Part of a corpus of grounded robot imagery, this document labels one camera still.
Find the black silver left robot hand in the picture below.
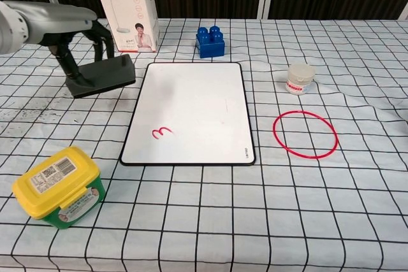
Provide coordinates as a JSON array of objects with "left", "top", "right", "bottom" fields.
[{"left": 27, "top": 0, "right": 115, "bottom": 89}]

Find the green container with yellow lid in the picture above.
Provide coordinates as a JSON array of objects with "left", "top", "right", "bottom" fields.
[{"left": 11, "top": 146, "right": 106, "bottom": 229}]

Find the small white plastic jar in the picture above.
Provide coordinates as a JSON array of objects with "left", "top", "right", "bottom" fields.
[{"left": 284, "top": 63, "right": 316, "bottom": 96}]

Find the white whiteboard with black frame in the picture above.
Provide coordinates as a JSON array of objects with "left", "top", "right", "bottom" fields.
[{"left": 120, "top": 62, "right": 257, "bottom": 167}]

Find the blue toy building block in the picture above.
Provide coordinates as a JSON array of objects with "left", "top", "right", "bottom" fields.
[{"left": 195, "top": 25, "right": 226, "bottom": 59}]

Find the white desk lamp box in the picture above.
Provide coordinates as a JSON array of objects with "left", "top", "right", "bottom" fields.
[{"left": 89, "top": 0, "right": 161, "bottom": 54}]

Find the white checkered tablecloth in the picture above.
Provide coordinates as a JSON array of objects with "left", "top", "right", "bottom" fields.
[{"left": 0, "top": 17, "right": 408, "bottom": 272}]

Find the red ring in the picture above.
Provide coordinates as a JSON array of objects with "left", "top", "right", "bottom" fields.
[{"left": 272, "top": 110, "right": 339, "bottom": 160}]

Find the grey whiteboard eraser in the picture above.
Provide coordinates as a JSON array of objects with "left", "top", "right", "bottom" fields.
[{"left": 66, "top": 54, "right": 137, "bottom": 99}]

